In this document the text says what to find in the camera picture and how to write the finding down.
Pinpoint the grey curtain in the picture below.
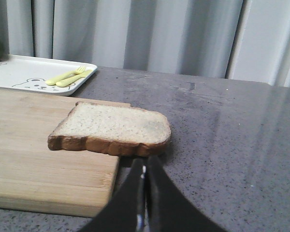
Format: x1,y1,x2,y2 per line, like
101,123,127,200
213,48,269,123
0,0,290,87

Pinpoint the wooden cutting board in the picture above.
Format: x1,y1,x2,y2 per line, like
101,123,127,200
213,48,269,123
0,88,119,217

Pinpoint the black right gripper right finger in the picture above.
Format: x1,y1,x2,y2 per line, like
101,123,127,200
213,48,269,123
146,156,225,232

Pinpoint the white bear tray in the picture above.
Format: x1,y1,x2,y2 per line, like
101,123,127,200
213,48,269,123
0,55,98,96

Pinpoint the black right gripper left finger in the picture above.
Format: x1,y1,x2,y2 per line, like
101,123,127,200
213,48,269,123
79,158,145,232

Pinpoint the bread slice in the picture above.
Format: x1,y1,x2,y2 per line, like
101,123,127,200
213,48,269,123
47,101,171,157

